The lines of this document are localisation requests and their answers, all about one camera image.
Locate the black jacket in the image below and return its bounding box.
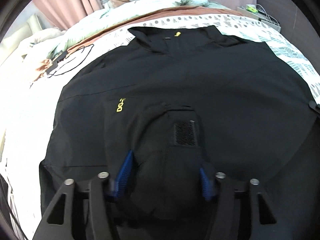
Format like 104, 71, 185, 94
39, 26, 319, 239

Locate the patterned white bed blanket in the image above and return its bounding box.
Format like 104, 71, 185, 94
0, 6, 320, 240

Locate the white bedside cabinet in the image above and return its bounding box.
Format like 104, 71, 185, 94
237, 4, 281, 32

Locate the cream upholstered headboard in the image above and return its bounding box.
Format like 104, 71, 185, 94
1, 14, 42, 63

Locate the mint green duvet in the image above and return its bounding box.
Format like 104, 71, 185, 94
47, 0, 229, 59

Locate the green object on cabinet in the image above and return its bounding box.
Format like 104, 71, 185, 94
245, 4, 258, 14

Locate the black charger cable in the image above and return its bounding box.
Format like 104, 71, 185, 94
44, 43, 95, 79

